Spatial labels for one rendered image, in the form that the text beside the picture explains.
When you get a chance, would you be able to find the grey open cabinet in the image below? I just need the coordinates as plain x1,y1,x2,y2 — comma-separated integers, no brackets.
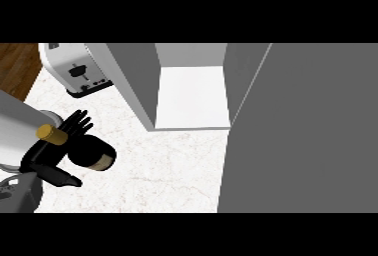
85,42,274,132

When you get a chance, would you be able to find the black wine bottle gold cap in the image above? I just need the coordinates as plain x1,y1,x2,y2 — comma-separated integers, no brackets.
36,123,119,172

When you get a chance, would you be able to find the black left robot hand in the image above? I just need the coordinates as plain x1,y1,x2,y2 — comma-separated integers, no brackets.
20,109,96,188

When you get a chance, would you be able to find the white toaster with black base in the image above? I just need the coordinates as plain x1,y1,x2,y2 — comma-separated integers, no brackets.
37,42,116,99

